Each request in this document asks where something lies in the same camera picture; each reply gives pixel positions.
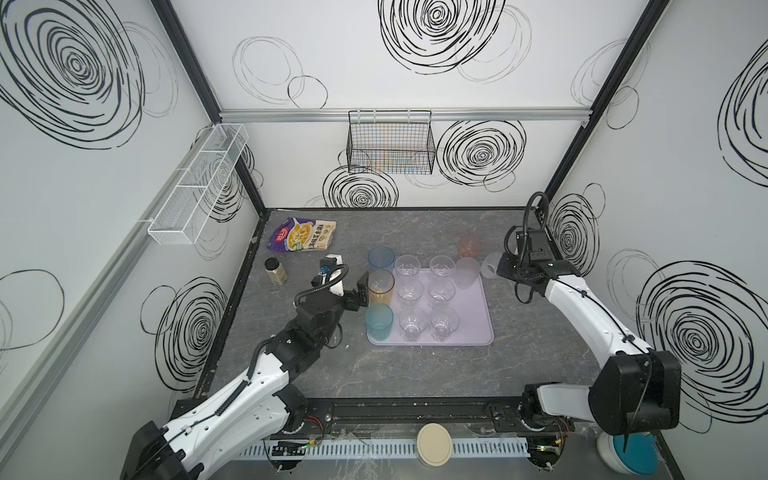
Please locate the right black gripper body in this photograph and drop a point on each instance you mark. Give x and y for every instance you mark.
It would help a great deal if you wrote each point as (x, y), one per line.
(512, 267)

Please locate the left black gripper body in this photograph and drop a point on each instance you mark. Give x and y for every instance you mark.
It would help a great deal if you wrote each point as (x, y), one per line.
(351, 303)

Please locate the teal frosted cup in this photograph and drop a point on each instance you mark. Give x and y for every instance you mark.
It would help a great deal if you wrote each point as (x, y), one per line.
(379, 318)

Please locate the yellow transparent cup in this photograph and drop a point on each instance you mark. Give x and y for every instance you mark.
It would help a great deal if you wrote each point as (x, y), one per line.
(380, 286)

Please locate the frosted clear cup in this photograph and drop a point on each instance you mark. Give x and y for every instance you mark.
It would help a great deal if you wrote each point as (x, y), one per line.
(489, 266)
(467, 272)

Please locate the blue frosted cup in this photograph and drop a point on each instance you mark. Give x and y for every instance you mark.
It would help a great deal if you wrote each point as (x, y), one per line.
(381, 257)

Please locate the clear faceted glass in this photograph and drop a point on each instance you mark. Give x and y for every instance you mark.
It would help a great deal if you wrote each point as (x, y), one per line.
(407, 266)
(409, 290)
(444, 322)

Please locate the pink transparent cup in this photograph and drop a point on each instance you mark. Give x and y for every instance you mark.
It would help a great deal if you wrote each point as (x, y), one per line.
(470, 245)

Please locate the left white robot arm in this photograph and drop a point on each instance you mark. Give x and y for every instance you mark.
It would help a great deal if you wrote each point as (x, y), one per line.
(258, 403)

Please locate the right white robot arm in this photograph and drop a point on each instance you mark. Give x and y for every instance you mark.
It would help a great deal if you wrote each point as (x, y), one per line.
(638, 388)

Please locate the lilac plastic tray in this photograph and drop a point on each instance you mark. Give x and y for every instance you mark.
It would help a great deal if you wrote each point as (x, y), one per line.
(474, 321)

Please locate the small dark-capped spice jar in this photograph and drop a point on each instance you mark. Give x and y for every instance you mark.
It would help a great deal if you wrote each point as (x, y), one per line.
(275, 271)

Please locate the purple yellow food packet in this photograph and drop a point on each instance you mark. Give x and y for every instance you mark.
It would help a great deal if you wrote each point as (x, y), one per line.
(301, 234)

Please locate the beige round lid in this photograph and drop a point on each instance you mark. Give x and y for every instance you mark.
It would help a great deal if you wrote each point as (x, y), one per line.
(434, 445)

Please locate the teal lidded white container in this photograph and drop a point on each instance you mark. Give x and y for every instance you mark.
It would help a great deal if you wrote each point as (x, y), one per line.
(634, 455)

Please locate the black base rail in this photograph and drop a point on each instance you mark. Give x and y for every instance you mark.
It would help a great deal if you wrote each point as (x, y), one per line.
(505, 414)

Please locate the black wire wall basket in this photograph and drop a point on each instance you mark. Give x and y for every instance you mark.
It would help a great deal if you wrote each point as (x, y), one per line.
(391, 141)

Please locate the white slotted cable duct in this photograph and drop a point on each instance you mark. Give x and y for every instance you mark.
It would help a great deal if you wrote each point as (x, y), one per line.
(349, 449)

